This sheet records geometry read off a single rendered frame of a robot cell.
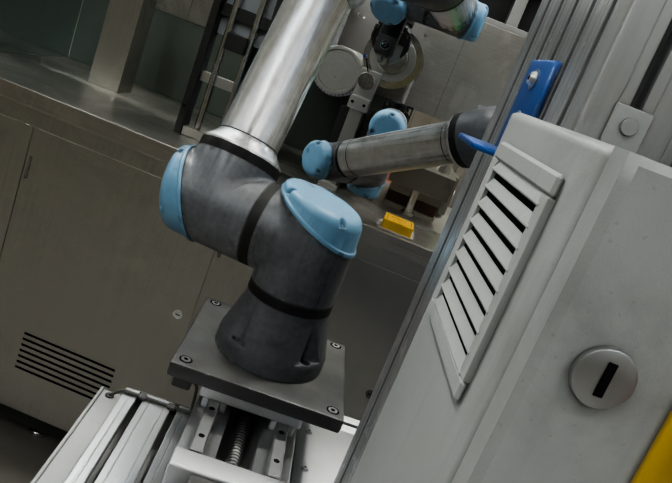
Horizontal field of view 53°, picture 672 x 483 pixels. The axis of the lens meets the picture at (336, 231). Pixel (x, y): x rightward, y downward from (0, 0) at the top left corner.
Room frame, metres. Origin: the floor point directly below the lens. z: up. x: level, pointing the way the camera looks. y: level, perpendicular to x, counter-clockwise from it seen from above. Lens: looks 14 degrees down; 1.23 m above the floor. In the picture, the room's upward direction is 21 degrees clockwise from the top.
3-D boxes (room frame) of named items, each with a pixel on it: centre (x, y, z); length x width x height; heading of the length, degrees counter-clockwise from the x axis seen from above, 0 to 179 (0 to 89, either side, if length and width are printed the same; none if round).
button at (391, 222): (1.49, -0.12, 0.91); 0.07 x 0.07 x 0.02; 87
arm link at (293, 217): (0.85, 0.03, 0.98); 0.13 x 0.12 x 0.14; 80
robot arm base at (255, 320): (0.85, 0.03, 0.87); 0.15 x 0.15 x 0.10
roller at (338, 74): (1.87, 0.14, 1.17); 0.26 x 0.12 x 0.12; 177
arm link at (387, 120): (1.46, -0.02, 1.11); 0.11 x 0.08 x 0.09; 177
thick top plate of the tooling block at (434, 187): (1.89, -0.16, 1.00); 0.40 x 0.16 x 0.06; 177
